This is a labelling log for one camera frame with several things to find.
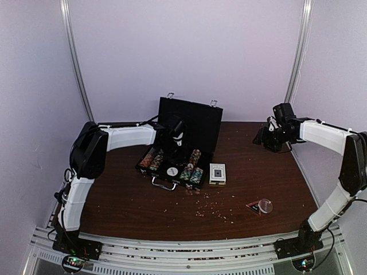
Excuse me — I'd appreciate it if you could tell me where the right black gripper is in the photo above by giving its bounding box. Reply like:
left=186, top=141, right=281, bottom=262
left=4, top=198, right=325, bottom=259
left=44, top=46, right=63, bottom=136
left=253, top=125, right=293, bottom=152

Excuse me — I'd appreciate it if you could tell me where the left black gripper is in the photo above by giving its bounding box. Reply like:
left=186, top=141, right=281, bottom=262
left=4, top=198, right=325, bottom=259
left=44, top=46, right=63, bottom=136
left=159, top=139, right=189, bottom=164

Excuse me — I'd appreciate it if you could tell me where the black poker set case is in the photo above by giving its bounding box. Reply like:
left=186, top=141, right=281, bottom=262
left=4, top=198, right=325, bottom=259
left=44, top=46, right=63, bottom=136
left=135, top=95, right=223, bottom=191

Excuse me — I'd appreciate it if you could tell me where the white dealer button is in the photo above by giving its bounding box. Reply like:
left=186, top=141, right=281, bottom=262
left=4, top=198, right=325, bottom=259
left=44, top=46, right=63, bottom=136
left=166, top=167, right=178, bottom=176

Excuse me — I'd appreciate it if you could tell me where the white playing card box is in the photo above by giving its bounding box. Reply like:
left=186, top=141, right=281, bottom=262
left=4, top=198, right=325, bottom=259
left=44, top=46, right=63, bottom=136
left=209, top=163, right=227, bottom=186

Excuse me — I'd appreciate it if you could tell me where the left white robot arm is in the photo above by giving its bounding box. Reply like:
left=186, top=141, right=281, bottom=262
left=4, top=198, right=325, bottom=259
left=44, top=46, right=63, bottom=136
left=54, top=120, right=186, bottom=254

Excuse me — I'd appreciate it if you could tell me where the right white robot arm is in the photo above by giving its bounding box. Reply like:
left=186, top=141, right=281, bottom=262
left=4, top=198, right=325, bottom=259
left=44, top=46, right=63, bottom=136
left=253, top=115, right=366, bottom=253

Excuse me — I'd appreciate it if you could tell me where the grey chip row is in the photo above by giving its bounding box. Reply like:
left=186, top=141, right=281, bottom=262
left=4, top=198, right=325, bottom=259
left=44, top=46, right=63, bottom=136
left=149, top=150, right=164, bottom=171

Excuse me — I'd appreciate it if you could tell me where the right back chip row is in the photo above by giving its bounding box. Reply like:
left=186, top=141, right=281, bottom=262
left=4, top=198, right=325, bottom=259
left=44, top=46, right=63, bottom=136
left=189, top=149, right=201, bottom=167

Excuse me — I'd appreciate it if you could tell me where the green blue chip row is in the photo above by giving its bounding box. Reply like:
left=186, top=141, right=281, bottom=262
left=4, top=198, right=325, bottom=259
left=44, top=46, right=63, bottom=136
left=179, top=163, right=194, bottom=180

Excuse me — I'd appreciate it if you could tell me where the orange chip row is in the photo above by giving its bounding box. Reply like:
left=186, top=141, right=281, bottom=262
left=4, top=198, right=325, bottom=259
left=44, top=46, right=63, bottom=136
left=138, top=147, right=157, bottom=168

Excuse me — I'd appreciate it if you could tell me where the teal chip row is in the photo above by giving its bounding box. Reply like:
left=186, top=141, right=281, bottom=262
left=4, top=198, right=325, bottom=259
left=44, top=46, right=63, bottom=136
left=189, top=167, right=204, bottom=184

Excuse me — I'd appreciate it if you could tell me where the red black triangular card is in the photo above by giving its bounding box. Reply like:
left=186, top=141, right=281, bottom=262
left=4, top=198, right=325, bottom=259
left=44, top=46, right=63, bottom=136
left=246, top=201, right=261, bottom=216

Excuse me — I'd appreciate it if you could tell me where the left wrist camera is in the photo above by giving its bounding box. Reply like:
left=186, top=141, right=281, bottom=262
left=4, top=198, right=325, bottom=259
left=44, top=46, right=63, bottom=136
left=164, top=115, right=186, bottom=147

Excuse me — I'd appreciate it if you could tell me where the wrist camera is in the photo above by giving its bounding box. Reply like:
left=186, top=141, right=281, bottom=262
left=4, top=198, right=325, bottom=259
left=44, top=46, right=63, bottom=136
left=267, top=103, right=296, bottom=131
left=164, top=115, right=186, bottom=147

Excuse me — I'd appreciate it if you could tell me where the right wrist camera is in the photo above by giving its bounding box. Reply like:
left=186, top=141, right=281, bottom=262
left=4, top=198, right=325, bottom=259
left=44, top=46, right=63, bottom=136
left=267, top=103, right=296, bottom=131

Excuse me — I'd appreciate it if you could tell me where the right aluminium frame post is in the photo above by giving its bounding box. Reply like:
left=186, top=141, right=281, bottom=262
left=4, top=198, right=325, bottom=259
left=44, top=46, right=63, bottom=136
left=284, top=0, right=314, bottom=104

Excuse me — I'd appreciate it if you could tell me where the aluminium frame post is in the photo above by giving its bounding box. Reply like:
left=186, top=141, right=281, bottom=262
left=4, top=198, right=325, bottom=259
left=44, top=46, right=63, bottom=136
left=60, top=0, right=95, bottom=121
left=284, top=0, right=314, bottom=104

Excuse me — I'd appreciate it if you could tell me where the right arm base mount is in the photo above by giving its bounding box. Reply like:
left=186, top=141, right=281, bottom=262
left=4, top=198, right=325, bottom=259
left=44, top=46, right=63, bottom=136
left=274, top=220, right=325, bottom=260

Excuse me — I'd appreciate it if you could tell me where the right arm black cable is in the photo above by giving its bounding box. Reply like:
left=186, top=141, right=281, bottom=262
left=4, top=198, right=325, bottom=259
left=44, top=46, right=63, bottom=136
left=315, top=128, right=367, bottom=258

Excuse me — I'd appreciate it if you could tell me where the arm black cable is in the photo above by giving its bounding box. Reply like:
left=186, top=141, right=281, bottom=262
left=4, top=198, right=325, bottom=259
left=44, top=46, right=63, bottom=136
left=315, top=128, right=367, bottom=258
left=61, top=114, right=161, bottom=184

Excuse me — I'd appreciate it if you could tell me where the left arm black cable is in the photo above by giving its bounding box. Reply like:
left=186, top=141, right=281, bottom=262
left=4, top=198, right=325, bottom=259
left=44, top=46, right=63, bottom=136
left=61, top=114, right=161, bottom=184

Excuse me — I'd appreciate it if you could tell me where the front aluminium rail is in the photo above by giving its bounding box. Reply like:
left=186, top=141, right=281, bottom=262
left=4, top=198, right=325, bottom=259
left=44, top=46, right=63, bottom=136
left=21, top=226, right=355, bottom=274

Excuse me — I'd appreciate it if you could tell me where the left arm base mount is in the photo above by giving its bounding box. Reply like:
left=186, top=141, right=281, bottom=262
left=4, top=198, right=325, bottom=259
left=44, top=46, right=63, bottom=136
left=52, top=222, right=103, bottom=260

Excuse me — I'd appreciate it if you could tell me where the left aluminium frame post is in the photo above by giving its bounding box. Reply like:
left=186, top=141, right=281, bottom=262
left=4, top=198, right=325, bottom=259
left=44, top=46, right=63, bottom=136
left=60, top=0, right=95, bottom=121

